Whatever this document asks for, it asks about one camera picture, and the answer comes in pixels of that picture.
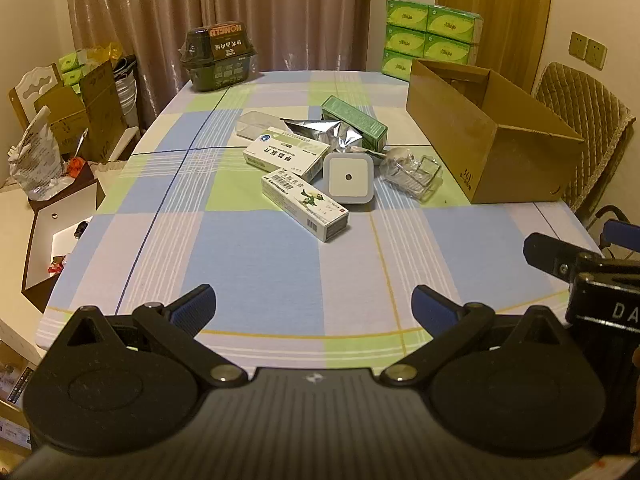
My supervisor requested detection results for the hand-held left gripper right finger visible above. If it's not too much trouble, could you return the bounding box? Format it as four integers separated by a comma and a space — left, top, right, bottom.
381, 285, 578, 387

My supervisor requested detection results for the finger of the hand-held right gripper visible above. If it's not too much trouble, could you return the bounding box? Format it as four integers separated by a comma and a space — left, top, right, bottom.
601, 220, 640, 251
523, 232, 581, 281

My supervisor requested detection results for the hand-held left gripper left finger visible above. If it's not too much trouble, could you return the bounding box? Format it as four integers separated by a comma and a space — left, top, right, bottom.
50, 284, 247, 387

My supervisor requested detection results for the white spoon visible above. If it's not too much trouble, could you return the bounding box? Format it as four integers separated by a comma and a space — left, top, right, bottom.
374, 146, 412, 163

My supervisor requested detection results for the brown cardboard box container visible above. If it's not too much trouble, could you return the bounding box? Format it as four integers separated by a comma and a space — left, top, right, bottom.
406, 58, 586, 205

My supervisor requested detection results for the silver green leaf pouch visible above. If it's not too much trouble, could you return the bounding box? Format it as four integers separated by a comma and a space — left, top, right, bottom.
280, 117, 383, 157

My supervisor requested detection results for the checkered tablecloth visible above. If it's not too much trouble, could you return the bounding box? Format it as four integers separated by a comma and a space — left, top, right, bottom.
35, 70, 603, 376

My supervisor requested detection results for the clear plastic tray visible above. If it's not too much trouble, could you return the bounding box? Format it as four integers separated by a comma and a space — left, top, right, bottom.
378, 152, 443, 202

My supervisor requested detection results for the quilted brown chair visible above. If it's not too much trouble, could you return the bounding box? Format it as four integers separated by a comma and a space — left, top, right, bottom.
532, 61, 637, 231

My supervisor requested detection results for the white square night light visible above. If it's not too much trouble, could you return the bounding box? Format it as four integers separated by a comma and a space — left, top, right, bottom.
322, 152, 375, 207

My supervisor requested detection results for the long white medicine box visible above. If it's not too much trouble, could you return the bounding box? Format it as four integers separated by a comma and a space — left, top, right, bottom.
261, 168, 350, 242

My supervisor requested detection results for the brown side cabinet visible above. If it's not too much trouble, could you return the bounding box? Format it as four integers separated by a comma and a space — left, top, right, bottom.
22, 160, 108, 311

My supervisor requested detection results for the white green medicine box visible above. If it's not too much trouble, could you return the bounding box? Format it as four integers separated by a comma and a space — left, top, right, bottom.
243, 126, 331, 181

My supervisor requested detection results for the clear plastic box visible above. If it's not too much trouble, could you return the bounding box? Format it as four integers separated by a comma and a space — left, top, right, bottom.
235, 111, 291, 141

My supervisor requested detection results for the green carton box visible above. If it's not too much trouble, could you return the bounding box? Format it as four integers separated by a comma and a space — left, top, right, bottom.
320, 95, 388, 153

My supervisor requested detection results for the white plastic bag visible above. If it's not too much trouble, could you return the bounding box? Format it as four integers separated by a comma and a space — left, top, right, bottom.
7, 105, 68, 201

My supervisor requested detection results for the tall brown cardboard box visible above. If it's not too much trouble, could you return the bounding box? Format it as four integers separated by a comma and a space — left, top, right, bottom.
80, 57, 128, 161

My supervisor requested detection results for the small brown cardboard box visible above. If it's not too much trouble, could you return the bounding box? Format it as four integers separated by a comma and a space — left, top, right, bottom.
34, 85, 93, 161

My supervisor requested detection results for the dark green wrapped bowl pack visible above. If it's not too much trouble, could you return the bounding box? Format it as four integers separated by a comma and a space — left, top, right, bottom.
179, 22, 259, 93

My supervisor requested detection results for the stack of green tissue packs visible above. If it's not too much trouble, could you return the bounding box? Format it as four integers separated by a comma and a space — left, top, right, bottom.
382, 0, 485, 81

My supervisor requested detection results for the yellow plastic bag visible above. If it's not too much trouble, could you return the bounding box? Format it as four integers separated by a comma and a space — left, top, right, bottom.
75, 42, 123, 68

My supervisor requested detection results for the white chair back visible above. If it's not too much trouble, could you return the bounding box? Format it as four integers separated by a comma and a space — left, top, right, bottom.
7, 64, 63, 131

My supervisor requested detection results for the brown curtain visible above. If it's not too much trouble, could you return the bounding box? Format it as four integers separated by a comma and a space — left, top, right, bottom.
65, 0, 373, 133

